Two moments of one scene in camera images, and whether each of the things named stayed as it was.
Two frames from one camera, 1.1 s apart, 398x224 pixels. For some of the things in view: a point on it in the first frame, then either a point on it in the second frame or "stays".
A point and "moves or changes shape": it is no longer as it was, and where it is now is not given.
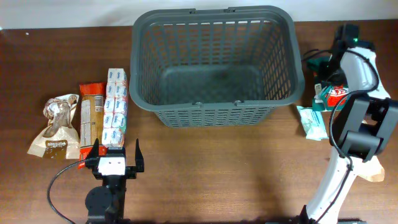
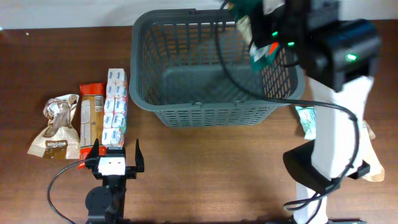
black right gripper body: (334, 67) → (275, 28)
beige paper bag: (370, 170) stays
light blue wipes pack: (313, 123) stays
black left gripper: (130, 172) stays
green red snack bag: (324, 101) moves or changes shape
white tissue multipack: (115, 109) stays
